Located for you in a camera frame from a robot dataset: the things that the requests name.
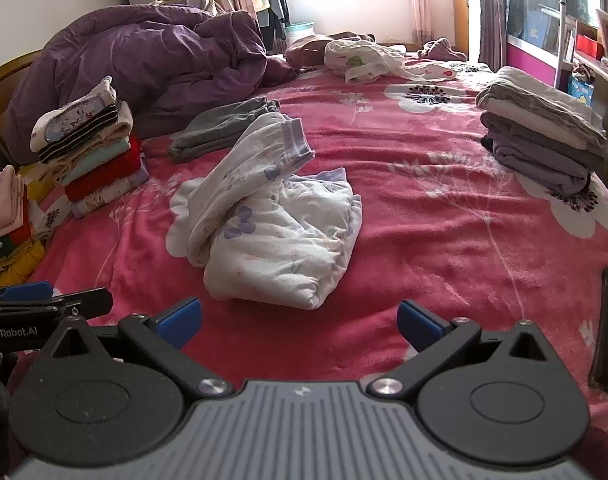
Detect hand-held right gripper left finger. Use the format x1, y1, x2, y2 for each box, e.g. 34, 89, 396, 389
43, 297, 235, 402

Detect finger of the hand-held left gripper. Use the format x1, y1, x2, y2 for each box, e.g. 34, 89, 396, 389
0, 281, 55, 305
46, 287, 114, 319

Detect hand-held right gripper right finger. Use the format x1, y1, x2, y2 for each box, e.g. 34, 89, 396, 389
368, 299, 560, 402

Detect white floral pajama pants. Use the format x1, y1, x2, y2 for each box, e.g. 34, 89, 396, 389
165, 112, 363, 310

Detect pile of pink yellow clothes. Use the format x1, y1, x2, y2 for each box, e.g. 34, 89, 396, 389
0, 164, 51, 289

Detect stack of folded grey clothes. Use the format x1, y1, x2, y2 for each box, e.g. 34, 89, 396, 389
475, 66, 608, 197

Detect pink floral blanket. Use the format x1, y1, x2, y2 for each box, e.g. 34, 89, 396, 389
21, 57, 608, 441

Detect folded grey pants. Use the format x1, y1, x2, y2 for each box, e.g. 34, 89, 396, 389
167, 96, 283, 164

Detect wooden headboard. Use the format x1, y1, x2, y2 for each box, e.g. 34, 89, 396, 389
0, 48, 45, 162

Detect purple grey garment pile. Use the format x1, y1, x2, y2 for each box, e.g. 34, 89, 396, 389
6, 4, 301, 167

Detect white printed garment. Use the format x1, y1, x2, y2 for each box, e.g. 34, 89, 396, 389
324, 40, 457, 85

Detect mauve crumpled garment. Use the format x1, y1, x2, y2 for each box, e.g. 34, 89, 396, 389
417, 37, 469, 61

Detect blue printed box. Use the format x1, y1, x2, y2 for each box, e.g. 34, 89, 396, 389
568, 72, 596, 107

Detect glass cabinet with pink trim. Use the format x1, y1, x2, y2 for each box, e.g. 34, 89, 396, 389
504, 0, 608, 89

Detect wooden shelf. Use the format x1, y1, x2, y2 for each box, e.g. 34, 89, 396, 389
558, 5, 608, 128

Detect wooden cabinet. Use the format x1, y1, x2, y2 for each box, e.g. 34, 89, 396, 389
451, 0, 471, 57

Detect teal plastic basin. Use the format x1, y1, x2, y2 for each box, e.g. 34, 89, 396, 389
285, 21, 317, 47

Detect grey purple curtain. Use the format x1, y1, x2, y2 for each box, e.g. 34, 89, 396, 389
476, 0, 510, 69

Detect red box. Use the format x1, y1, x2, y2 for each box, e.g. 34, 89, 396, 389
576, 35, 605, 61

